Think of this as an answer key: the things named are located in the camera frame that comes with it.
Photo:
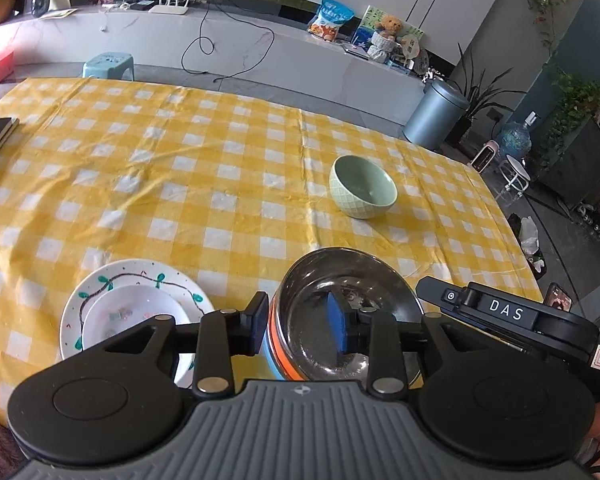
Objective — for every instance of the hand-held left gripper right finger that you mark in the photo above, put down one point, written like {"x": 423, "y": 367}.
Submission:
{"x": 336, "y": 330}

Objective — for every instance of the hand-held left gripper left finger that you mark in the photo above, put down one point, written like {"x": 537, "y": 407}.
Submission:
{"x": 255, "y": 325}

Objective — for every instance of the blue steel bowl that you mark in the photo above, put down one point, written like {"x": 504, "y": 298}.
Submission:
{"x": 271, "y": 355}

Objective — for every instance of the orange steel bowl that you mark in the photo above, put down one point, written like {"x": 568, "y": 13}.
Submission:
{"x": 310, "y": 290}

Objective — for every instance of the white painted plate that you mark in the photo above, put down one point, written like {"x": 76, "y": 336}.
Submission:
{"x": 130, "y": 270}

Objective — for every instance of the smartphone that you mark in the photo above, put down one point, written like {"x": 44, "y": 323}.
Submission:
{"x": 558, "y": 297}

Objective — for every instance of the white plastic bag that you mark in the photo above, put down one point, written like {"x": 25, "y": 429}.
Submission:
{"x": 528, "y": 235}

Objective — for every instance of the white round stool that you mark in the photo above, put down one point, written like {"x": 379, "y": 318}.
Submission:
{"x": 515, "y": 170}

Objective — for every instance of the green ceramic bowl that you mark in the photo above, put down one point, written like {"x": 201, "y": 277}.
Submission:
{"x": 362, "y": 190}

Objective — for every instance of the small pink heater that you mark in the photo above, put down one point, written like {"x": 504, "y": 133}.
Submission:
{"x": 484, "y": 157}

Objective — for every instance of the blue water bottle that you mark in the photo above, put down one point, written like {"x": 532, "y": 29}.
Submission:
{"x": 514, "y": 140}

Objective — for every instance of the yellow checked tablecloth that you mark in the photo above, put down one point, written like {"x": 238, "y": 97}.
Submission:
{"x": 180, "y": 160}

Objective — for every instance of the grey trash can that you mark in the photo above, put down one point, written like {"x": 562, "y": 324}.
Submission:
{"x": 432, "y": 115}

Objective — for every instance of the leafy green plant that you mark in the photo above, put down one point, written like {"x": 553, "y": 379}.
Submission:
{"x": 572, "y": 105}

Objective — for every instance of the long-leaved potted plant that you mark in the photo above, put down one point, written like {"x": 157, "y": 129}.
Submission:
{"x": 472, "y": 95}

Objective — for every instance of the white marble TV cabinet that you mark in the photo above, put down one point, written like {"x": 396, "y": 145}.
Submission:
{"x": 260, "y": 55}

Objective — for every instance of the light blue plastic stool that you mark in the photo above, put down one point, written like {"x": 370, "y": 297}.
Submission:
{"x": 109, "y": 65}

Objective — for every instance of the hanging vine plant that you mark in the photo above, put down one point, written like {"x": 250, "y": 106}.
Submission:
{"x": 540, "y": 7}

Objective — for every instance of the brown teddy bear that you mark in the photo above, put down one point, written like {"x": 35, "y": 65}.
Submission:
{"x": 389, "y": 27}

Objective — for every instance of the blue snack bag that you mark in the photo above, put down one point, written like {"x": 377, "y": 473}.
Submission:
{"x": 330, "y": 17}

